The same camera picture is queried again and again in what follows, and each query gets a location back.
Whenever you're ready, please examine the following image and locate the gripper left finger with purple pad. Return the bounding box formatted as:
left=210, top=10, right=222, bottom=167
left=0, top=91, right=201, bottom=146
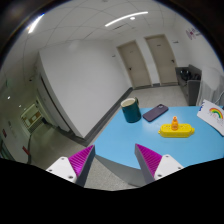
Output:
left=46, top=145, right=95, bottom=187

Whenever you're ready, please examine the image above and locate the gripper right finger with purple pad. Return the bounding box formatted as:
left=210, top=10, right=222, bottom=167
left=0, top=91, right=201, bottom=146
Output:
left=135, top=144, right=183, bottom=184

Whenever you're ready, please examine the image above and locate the orange charger plug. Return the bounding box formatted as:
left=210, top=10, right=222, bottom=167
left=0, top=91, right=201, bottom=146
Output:
left=171, top=116, right=178, bottom=131

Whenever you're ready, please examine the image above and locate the dark purple smartphone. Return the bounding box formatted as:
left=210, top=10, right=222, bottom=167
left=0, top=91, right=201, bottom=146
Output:
left=143, top=104, right=168, bottom=122

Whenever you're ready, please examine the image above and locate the dark green mug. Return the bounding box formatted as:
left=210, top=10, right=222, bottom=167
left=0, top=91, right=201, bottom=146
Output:
left=121, top=97, right=141, bottom=123

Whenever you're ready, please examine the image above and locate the white card with rainbow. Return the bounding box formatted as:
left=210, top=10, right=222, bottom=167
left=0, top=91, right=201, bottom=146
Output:
left=197, top=100, right=224, bottom=136

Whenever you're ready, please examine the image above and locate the beige door right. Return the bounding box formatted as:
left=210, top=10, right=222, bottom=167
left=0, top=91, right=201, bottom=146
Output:
left=146, top=35, right=178, bottom=85

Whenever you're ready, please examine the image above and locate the beige door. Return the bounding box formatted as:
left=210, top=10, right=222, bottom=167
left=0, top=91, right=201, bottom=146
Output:
left=118, top=41, right=151, bottom=88
left=146, top=35, right=178, bottom=85

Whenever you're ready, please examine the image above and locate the beige door left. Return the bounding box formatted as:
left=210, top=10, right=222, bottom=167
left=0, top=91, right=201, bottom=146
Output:
left=118, top=41, right=151, bottom=88

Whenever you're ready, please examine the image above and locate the long ceiling light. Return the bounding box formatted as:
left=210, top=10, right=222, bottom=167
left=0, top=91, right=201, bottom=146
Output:
left=105, top=11, right=149, bottom=27

